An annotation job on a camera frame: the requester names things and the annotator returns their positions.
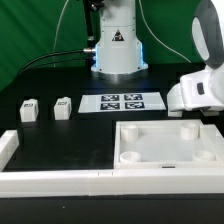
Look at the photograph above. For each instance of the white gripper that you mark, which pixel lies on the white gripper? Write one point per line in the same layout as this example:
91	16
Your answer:
202	90

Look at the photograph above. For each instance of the white square table top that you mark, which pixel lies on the white square table top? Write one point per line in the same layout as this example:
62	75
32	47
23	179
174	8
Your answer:
163	144

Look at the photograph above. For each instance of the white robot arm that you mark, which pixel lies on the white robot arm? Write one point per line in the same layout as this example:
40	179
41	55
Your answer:
119	54

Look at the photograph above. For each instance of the white U-shaped fence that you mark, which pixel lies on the white U-shaped fence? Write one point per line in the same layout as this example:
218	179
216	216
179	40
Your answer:
111	181

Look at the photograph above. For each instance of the white sheet with tags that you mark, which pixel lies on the white sheet with tags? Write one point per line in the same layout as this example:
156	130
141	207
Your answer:
121	102

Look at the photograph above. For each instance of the green backdrop cloth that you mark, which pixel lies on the green backdrop cloth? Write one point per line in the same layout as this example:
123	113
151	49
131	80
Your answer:
30	28

